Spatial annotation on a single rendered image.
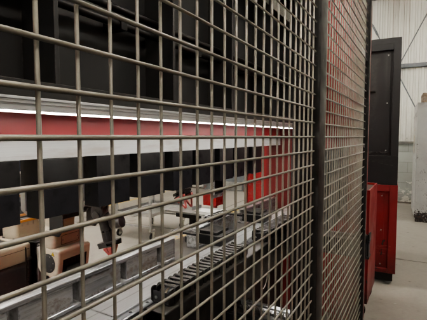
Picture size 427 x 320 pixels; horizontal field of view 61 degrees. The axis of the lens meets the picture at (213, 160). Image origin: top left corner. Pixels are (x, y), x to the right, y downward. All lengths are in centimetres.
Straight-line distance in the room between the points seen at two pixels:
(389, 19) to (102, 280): 820
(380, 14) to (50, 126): 821
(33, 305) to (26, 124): 49
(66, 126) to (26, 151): 14
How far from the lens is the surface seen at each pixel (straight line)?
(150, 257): 147
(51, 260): 216
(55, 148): 110
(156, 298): 93
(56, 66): 90
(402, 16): 884
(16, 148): 104
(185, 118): 121
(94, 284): 129
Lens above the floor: 140
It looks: 4 degrees down
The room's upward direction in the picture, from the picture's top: straight up
